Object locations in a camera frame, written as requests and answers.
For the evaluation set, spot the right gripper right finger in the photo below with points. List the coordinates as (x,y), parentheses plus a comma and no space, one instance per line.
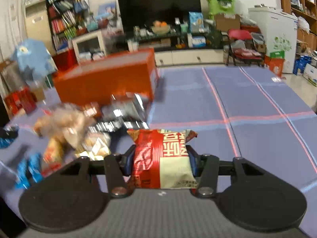
(206,168)

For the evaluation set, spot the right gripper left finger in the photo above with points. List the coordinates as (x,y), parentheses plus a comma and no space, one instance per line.
(117,167)

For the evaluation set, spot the red snack bag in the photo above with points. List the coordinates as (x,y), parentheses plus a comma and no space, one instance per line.
(161,160)

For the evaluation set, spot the silver foil snack bag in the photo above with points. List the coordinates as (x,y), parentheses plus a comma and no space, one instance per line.
(126,112)

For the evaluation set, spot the blue snack packet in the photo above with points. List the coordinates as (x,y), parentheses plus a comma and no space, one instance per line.
(29,171)

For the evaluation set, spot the clear bread bag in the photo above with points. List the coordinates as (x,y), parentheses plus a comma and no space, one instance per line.
(65,122)

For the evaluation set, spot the blue plaid tablecloth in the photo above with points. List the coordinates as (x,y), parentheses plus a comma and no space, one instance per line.
(239,113)

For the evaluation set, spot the orange cardboard box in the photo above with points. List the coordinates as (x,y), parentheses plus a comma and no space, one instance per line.
(99,81)

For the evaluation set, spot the white tv cabinet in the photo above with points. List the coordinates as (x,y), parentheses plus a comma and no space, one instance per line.
(189,57)

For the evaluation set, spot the white microwave cabinet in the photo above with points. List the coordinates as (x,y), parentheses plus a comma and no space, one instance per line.
(90,46)

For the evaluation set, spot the red folding chair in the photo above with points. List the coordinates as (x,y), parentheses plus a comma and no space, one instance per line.
(241,48)

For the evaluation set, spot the blue shark plush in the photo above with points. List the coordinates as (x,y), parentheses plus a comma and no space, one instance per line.
(34,60)

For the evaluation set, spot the brown cardboard box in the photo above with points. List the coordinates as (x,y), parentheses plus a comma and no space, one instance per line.
(226,22)

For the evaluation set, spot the fruit bowl with oranges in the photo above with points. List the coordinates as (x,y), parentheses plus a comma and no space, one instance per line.
(160,28)

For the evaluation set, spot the white chest freezer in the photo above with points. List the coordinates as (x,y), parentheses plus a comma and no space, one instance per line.
(280,34)

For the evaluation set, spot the white air conditioner unit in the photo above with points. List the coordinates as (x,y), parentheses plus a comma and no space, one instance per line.
(37,24)

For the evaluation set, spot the black flat television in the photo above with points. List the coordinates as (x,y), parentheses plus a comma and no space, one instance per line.
(143,13)

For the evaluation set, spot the black bookshelf with books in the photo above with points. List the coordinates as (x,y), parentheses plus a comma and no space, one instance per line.
(65,17)

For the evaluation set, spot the wooden bookshelf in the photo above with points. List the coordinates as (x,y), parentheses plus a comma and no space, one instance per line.
(301,7)

